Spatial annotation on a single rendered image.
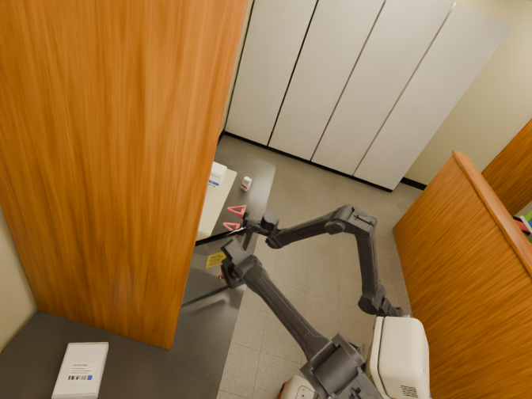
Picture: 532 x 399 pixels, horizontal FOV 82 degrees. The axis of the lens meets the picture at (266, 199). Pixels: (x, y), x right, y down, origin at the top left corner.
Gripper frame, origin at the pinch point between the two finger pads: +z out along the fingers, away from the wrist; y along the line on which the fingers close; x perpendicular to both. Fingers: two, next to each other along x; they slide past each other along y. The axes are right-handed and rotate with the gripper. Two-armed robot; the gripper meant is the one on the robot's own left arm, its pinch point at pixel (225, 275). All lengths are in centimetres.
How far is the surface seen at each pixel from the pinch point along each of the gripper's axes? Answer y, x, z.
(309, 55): -193, 215, 83
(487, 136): -50, 433, 47
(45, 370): 7, -57, 25
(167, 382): 26.3, -25.5, 16.1
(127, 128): -30, -32, -53
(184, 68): -31, -25, -69
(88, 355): 8, -45, 20
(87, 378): 14, -47, 17
